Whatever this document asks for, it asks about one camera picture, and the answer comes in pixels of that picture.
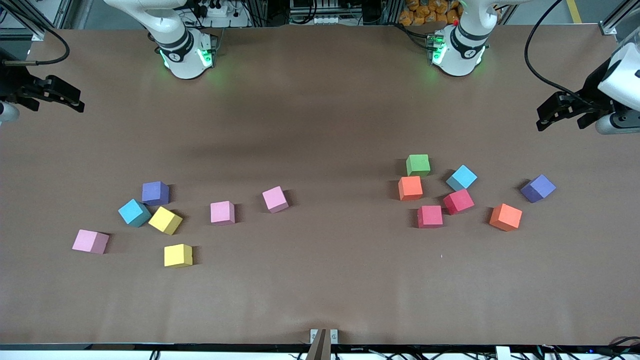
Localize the green foam cube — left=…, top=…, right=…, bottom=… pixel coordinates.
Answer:
left=405, top=154, right=431, bottom=177

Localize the orange foam cube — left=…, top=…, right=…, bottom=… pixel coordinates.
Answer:
left=398, top=175, right=424, bottom=202
left=489, top=203, right=523, bottom=232

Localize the red foam cube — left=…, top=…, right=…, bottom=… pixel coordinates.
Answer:
left=417, top=205, right=444, bottom=229
left=443, top=189, right=475, bottom=216

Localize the pink foam cube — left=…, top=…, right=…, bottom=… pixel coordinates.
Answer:
left=72, top=229, right=110, bottom=255
left=210, top=200, right=236, bottom=226
left=262, top=186, right=290, bottom=214

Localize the yellow foam cube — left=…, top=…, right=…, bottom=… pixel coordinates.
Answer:
left=164, top=243, right=194, bottom=269
left=148, top=206, right=184, bottom=236

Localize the purple foam cube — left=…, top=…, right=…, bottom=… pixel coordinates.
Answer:
left=520, top=174, right=557, bottom=204
left=141, top=181, right=170, bottom=207

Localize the blue foam cube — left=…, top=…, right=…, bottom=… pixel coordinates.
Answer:
left=118, top=198, right=152, bottom=228
left=445, top=164, right=478, bottom=192

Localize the orange bag pile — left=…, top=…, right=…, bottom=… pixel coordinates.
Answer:
left=399, top=0, right=463, bottom=27

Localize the white power strip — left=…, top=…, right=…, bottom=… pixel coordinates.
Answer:
left=192, top=0, right=251, bottom=28

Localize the metal equipment rack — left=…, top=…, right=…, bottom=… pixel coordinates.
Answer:
left=290, top=0, right=396, bottom=26

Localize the aluminium frame post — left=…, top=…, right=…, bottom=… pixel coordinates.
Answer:
left=600, top=0, right=640, bottom=36
left=0, top=0, right=76, bottom=42

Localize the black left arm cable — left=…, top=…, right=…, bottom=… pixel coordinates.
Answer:
left=523, top=0, right=603, bottom=106

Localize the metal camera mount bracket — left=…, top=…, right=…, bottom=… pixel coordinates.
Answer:
left=306, top=328, right=339, bottom=360

